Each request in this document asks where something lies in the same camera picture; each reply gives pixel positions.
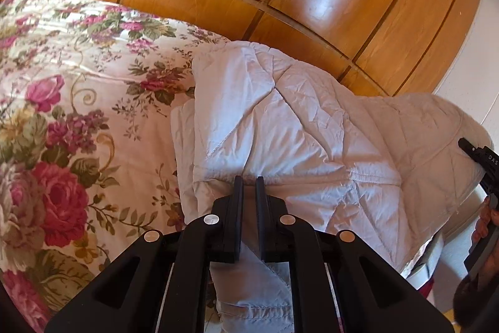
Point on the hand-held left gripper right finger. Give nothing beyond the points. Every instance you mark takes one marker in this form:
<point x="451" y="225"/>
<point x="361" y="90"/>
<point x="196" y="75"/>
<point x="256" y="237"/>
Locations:
<point x="260" y="200"/>

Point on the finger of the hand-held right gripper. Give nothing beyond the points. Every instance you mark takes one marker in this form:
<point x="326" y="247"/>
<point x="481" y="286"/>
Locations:
<point x="472" y="150"/>

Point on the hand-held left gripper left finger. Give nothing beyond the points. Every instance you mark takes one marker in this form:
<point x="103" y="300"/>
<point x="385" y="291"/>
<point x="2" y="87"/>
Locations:
<point x="238" y="200"/>

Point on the white quilted puffer jacket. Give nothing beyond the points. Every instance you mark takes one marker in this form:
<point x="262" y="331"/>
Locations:
<point x="292" y="130"/>

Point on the person's right hand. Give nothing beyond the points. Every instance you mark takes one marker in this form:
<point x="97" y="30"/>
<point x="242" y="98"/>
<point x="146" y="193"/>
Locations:
<point x="483" y="223"/>

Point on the floral bedspread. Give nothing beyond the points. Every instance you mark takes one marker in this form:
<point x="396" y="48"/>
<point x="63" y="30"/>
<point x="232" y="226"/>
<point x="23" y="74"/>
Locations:
<point x="78" y="122"/>

